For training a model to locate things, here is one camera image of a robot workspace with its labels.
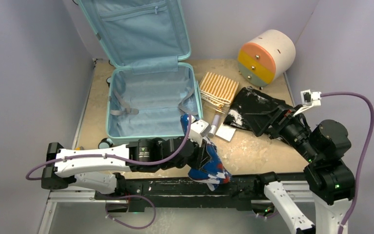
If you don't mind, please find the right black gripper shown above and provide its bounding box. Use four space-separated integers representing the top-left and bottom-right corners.
244 103 322 161

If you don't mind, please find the blue red white patterned garment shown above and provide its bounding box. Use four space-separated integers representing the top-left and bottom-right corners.
180 114 232 192

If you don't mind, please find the black white patterned garment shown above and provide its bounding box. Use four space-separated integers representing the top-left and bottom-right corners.
223 86 293 131

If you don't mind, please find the lavender white tube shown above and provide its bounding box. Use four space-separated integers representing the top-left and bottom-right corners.
207 114 221 138

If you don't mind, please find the small gold capped bottle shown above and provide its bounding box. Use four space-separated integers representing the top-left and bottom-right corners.
210 107 225 115

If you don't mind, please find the orange white striped cloth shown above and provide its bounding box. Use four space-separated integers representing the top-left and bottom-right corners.
199 72 239 109

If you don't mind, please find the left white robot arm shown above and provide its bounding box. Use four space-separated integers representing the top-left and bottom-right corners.
41 137 211 199

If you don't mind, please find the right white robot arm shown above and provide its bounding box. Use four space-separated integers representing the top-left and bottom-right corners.
244 106 355 234

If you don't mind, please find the white square packet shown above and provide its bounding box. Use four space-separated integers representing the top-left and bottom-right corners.
215 124 236 142

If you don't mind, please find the round pastel drawer cabinet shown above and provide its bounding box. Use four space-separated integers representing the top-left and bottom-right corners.
237 29 296 89

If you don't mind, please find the light blue open suitcase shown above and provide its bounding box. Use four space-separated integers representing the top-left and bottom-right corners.
78 0 203 145

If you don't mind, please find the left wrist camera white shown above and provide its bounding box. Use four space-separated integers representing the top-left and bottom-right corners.
189 119 211 146

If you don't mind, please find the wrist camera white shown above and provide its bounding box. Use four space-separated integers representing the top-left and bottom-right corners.
293 89 322 117
189 119 211 146

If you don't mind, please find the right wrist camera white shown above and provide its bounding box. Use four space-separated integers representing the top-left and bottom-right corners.
293 89 322 117

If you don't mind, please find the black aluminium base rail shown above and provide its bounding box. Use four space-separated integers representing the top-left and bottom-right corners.
37 173 342 234

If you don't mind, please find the grey suitcase strap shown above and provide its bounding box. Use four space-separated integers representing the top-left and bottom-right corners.
110 90 140 117

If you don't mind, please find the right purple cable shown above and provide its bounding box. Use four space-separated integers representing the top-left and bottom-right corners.
255 92 374 234

